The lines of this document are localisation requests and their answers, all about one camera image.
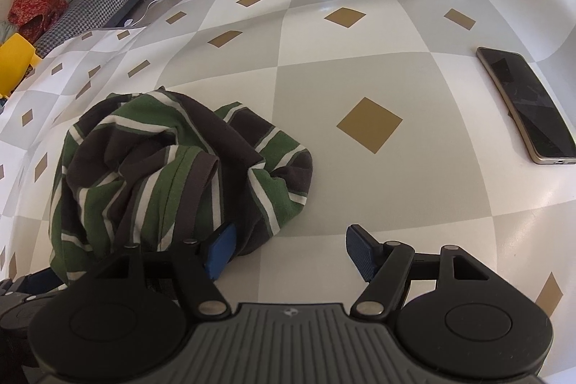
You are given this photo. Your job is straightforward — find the green brown striped t-shirt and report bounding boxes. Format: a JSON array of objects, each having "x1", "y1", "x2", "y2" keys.
[{"x1": 49, "y1": 86, "x2": 313, "y2": 286}]

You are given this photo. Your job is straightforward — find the yellow plastic chair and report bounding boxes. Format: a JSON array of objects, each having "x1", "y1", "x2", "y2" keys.
[{"x1": 0, "y1": 32, "x2": 42, "y2": 98}]

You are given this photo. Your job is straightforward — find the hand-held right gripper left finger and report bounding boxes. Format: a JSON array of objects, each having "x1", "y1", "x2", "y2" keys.
[{"x1": 92, "y1": 223, "x2": 238, "y2": 319}]

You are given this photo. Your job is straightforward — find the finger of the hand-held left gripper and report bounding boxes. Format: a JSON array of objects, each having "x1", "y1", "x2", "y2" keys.
[{"x1": 0, "y1": 269, "x2": 67, "y2": 308}]

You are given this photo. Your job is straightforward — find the red patterned cloth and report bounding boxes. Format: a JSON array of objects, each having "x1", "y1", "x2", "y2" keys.
[{"x1": 8, "y1": 0, "x2": 69, "y2": 44}]

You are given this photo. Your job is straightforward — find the black smartphone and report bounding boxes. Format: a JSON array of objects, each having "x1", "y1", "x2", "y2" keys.
[{"x1": 476, "y1": 46, "x2": 576, "y2": 165}]

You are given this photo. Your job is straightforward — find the diamond-patterned tablecloth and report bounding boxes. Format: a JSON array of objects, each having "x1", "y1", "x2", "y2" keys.
[{"x1": 0, "y1": 0, "x2": 576, "y2": 384}]

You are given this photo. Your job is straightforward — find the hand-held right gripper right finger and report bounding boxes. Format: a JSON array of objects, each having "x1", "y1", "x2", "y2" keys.
[{"x1": 346, "y1": 224, "x2": 492, "y2": 319}]

